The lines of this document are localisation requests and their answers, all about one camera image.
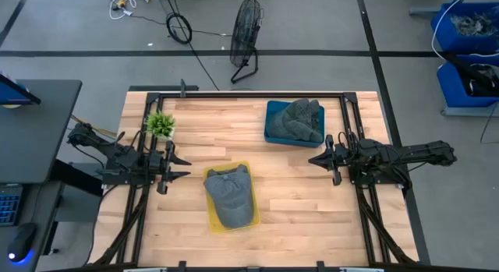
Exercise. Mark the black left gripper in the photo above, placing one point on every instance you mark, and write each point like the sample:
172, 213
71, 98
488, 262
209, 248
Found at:
165, 167

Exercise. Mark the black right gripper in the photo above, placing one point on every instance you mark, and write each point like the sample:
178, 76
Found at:
340, 159

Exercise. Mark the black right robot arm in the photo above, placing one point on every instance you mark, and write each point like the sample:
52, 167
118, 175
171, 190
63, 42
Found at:
421, 152

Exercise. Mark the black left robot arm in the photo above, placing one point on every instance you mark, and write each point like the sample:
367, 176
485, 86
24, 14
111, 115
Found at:
117, 153

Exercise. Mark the green plant in white pot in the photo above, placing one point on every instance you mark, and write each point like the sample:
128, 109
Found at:
160, 124

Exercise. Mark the yellow plastic tray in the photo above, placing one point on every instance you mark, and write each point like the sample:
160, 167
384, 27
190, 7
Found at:
212, 225

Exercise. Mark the blue plastic tray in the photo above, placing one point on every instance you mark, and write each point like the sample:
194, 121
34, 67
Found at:
273, 105

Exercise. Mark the black table clamp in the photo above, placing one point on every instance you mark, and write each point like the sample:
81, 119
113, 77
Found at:
320, 265
183, 88
182, 265

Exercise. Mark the blue storage bin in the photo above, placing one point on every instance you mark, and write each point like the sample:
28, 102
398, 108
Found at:
450, 89
444, 38

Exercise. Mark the black keyboard shelf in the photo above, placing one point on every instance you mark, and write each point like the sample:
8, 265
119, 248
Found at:
39, 209

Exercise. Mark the black desk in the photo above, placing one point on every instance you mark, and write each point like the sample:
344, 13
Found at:
35, 139

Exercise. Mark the black floor fan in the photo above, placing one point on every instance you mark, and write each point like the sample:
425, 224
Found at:
243, 34

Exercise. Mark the blue storage bins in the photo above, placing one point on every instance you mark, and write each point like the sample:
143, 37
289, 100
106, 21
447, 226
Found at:
468, 110

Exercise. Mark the black pole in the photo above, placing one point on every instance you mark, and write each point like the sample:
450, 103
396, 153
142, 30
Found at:
468, 71

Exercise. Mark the black keyboard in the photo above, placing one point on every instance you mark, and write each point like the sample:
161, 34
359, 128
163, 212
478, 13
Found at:
9, 205

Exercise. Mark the black computer mouse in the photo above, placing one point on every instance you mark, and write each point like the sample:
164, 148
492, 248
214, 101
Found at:
21, 241

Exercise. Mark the tilted monitor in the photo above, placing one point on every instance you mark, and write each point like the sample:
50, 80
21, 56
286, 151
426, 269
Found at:
15, 93

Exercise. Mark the black aluminium table frame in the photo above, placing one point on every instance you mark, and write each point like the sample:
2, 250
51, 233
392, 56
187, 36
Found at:
249, 95

